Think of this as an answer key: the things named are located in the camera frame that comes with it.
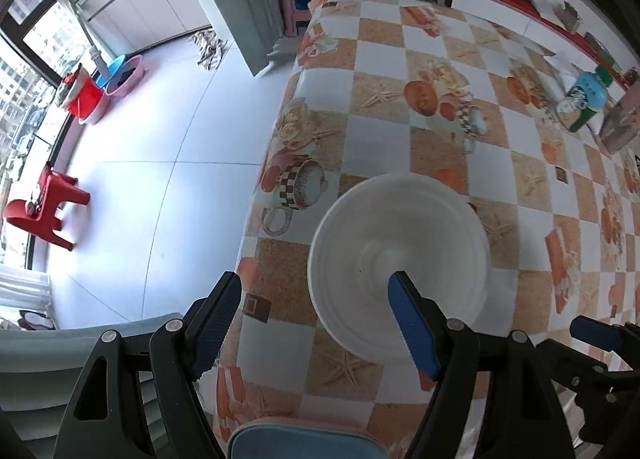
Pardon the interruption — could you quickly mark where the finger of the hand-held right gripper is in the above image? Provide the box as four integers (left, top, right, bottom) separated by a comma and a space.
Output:
537, 339, 631, 400
570, 315, 640, 355

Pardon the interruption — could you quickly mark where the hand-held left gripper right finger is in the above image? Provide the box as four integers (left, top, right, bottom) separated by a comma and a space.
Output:
387, 270, 576, 459

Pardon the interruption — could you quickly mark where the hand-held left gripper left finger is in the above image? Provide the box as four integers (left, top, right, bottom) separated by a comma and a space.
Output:
52, 270, 243, 459

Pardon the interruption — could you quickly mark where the white bowl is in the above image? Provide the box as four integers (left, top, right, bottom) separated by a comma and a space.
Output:
307, 172, 492, 362

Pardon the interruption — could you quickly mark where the blue rectangular plate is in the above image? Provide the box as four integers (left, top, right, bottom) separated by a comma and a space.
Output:
227, 424, 391, 459

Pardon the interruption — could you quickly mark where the grey-green chair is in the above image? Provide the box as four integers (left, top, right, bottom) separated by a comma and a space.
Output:
0, 313, 188, 459

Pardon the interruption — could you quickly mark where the white curtain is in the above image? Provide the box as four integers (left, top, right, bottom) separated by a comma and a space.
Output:
0, 266, 53, 330

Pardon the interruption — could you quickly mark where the red plastic stool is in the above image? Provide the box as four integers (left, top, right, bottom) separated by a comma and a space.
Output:
2, 162, 92, 252

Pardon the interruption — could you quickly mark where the grey pouch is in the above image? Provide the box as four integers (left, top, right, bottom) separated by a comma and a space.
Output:
600, 101, 640, 154

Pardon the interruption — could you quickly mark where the bottle with green cap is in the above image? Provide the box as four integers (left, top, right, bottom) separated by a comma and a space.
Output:
556, 66, 615, 132

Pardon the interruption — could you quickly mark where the red bucket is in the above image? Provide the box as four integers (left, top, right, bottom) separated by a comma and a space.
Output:
64, 74, 107, 126

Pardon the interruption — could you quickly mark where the checkered printed tablecloth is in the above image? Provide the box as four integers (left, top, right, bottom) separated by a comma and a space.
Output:
197, 0, 640, 459

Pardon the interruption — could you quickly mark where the pink basin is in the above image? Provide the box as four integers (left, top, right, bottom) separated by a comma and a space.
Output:
105, 55, 147, 98

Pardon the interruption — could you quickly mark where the white tissue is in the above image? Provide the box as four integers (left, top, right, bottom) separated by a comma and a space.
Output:
542, 54, 581, 84

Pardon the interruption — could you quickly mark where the floor rag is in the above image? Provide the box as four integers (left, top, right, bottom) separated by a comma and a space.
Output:
189, 29, 228, 70

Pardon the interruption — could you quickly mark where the blue basin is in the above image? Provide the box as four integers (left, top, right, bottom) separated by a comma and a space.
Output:
95, 55, 128, 88

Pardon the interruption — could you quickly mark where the white mop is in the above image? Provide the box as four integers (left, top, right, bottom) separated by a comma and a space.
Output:
55, 0, 108, 77

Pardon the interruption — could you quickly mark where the brown box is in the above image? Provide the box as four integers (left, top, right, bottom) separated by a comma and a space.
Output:
552, 1, 586, 32

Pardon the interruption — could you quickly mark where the white sideboard with red top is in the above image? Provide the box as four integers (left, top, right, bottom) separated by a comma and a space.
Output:
452, 0, 631, 90

